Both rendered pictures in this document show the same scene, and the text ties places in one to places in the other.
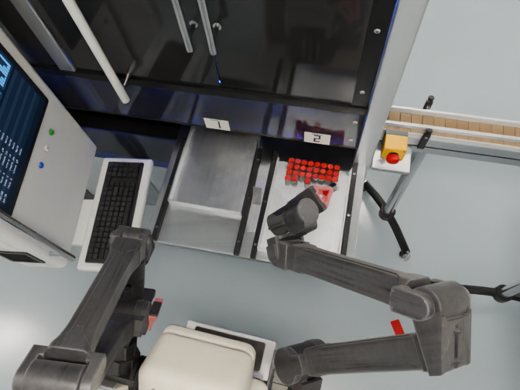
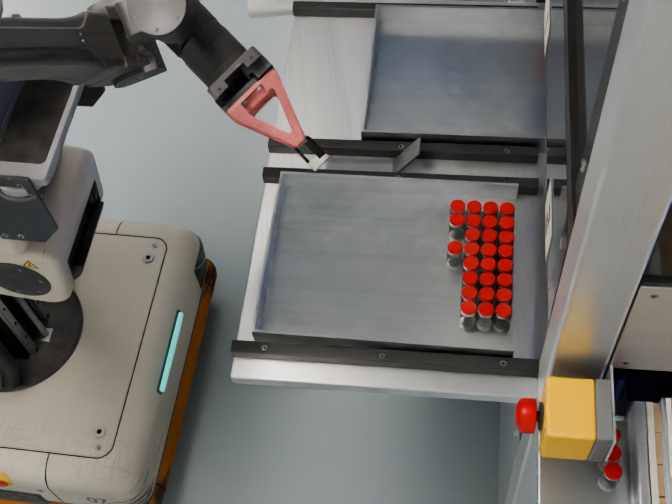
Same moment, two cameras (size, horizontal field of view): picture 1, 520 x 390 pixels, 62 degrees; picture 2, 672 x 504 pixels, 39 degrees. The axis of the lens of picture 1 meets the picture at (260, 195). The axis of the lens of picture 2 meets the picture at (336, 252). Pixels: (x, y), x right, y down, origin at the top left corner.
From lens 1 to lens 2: 0.92 m
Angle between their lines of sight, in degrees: 37
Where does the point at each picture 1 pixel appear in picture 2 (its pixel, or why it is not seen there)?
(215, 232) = (319, 105)
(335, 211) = (393, 331)
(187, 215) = (353, 53)
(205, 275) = not seen: hidden behind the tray
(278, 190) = (434, 207)
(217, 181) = (440, 89)
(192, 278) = not seen: hidden behind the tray
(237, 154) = (518, 115)
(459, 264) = not seen: outside the picture
